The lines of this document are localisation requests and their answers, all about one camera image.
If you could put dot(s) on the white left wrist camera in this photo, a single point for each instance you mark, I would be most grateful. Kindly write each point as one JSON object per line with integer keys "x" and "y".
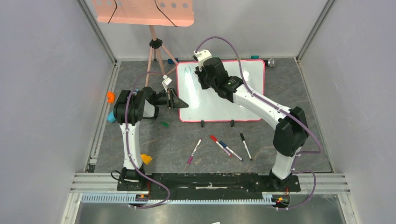
{"x": 166, "y": 81}

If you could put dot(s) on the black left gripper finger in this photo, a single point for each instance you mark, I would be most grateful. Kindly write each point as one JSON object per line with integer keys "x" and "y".
{"x": 178, "y": 105}
{"x": 174, "y": 98}

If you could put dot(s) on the orange block at left rail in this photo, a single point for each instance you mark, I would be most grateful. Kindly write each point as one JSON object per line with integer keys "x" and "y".
{"x": 110, "y": 97}

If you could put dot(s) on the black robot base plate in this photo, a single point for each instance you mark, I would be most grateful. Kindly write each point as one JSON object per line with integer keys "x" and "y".
{"x": 216, "y": 185}

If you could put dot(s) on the blue marker pen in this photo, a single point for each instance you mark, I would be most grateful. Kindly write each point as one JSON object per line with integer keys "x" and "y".
{"x": 230, "y": 150}

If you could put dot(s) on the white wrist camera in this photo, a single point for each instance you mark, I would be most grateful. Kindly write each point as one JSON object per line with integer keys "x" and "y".
{"x": 166, "y": 81}
{"x": 202, "y": 56}

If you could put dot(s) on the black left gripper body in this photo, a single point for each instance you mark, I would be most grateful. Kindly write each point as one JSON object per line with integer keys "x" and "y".
{"x": 165, "y": 99}

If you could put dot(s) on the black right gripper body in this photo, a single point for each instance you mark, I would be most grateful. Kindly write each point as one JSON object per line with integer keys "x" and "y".
{"x": 201, "y": 72}

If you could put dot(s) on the black marker pen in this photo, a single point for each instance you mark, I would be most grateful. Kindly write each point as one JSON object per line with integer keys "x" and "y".
{"x": 246, "y": 147}

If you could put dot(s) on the black flashlight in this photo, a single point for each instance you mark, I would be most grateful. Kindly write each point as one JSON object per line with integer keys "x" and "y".
{"x": 269, "y": 62}

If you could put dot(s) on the yellow orange stepped block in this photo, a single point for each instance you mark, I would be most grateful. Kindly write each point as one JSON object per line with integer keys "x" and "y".
{"x": 146, "y": 159}

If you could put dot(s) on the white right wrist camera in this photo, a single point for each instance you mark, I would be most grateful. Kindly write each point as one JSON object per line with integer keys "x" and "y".
{"x": 202, "y": 56}

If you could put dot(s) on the purple marker pen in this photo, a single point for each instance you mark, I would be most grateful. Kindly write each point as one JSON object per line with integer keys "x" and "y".
{"x": 194, "y": 151}

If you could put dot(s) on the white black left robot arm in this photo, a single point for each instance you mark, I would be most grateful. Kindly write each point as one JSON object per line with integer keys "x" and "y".
{"x": 131, "y": 176}

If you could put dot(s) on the large cyan toy marker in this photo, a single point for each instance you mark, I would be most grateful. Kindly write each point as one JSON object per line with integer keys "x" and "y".
{"x": 111, "y": 117}

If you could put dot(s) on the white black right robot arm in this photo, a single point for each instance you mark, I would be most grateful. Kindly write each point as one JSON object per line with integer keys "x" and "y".
{"x": 289, "y": 124}

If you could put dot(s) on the pink framed whiteboard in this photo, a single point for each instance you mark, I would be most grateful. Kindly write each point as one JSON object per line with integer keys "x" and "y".
{"x": 206, "y": 105}

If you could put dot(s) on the blue block behind stand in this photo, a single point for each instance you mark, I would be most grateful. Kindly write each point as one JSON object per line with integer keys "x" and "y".
{"x": 173, "y": 61}

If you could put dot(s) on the red marker pen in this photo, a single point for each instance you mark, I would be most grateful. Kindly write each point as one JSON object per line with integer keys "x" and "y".
{"x": 216, "y": 141}

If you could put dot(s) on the pink music stand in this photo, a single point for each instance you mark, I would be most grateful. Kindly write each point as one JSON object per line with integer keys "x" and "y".
{"x": 151, "y": 13}

